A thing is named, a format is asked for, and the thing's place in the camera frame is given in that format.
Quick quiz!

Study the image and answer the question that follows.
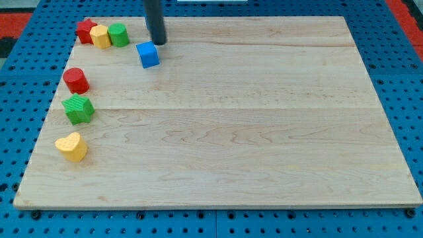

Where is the light wooden board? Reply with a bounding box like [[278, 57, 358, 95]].
[[13, 17, 422, 210]]

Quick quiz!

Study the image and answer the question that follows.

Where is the red cylinder block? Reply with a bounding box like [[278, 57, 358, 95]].
[[63, 67, 90, 94]]

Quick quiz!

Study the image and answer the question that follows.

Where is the blue cube block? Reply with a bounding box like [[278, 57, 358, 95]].
[[136, 41, 160, 69]]

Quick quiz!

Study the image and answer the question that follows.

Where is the green star block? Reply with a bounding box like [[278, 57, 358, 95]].
[[61, 93, 95, 125]]

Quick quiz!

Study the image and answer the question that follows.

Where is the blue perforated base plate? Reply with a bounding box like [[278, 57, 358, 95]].
[[1, 1, 422, 237]]

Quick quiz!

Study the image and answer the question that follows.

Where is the yellow hexagon block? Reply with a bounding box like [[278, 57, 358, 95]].
[[90, 25, 112, 49]]

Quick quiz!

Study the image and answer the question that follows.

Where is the green cylinder block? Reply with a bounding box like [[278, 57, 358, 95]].
[[108, 22, 130, 48]]

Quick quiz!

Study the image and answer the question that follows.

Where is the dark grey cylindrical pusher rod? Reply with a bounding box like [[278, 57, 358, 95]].
[[143, 0, 167, 46]]

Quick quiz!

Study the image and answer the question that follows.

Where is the red star block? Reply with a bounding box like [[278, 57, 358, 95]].
[[75, 19, 97, 44]]

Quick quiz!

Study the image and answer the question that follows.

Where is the yellow heart block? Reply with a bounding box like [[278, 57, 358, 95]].
[[55, 132, 88, 162]]

